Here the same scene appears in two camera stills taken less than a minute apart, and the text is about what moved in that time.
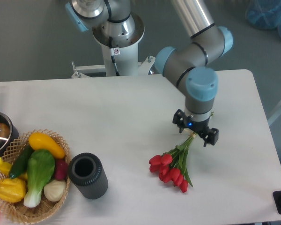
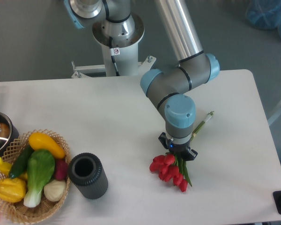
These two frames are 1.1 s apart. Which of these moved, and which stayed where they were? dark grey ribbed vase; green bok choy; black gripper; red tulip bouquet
Moved: black gripper
Stayed: dark grey ribbed vase; green bok choy; red tulip bouquet
